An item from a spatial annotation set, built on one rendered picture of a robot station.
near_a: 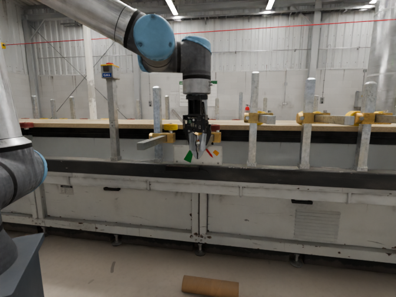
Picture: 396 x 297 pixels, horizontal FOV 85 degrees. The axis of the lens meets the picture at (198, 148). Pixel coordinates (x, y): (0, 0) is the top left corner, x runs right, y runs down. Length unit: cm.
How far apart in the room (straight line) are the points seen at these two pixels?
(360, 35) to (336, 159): 832
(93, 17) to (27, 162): 46
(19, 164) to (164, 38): 54
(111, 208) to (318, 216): 139
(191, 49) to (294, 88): 796
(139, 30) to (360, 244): 163
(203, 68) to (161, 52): 19
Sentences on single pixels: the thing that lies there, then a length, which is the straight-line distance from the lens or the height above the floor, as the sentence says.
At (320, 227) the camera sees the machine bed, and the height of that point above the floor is 27.
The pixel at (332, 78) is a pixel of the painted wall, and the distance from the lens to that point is 902.
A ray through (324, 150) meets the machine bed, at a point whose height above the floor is 76.
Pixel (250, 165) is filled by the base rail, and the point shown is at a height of 71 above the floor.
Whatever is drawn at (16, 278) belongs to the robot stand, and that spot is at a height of 60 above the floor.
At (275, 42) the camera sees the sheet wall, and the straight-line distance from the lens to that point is 870.
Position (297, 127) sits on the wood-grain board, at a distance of 131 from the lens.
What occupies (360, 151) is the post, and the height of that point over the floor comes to 79.
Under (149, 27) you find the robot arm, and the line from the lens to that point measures 55.
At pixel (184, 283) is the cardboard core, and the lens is 137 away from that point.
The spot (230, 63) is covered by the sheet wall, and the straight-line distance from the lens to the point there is 838.
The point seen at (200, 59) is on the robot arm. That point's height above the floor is 113.
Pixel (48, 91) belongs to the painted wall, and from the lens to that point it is 1094.
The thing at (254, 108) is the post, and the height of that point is 99.
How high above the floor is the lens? 97
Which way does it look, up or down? 9 degrees down
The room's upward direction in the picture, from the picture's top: straight up
